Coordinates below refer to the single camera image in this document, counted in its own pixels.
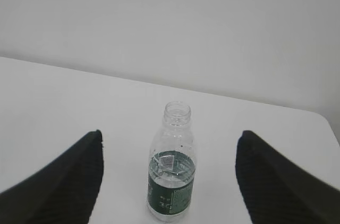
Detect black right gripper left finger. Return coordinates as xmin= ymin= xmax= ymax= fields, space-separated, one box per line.
xmin=1 ymin=130 xmax=103 ymax=223

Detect clear water bottle green label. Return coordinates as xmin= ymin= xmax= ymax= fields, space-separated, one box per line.
xmin=147 ymin=101 xmax=197 ymax=223

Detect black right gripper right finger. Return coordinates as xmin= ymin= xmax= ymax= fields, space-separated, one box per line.
xmin=235 ymin=131 xmax=339 ymax=223

